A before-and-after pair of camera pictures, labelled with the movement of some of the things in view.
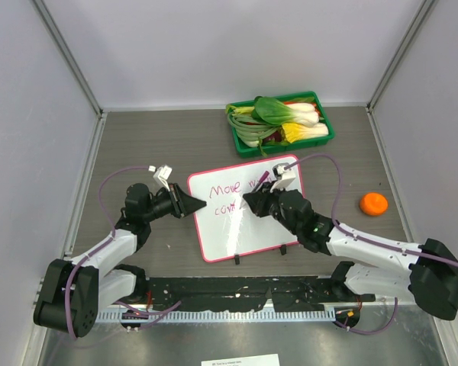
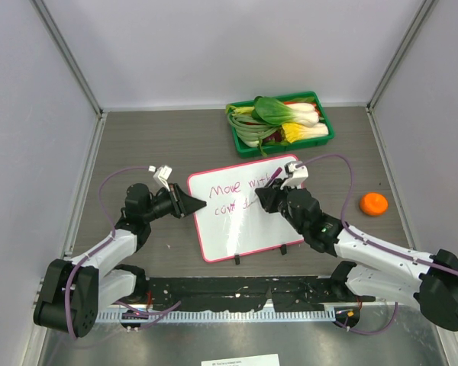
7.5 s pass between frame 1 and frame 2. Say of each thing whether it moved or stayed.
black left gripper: stayed
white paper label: stayed
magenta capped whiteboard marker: moved
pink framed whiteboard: stayed
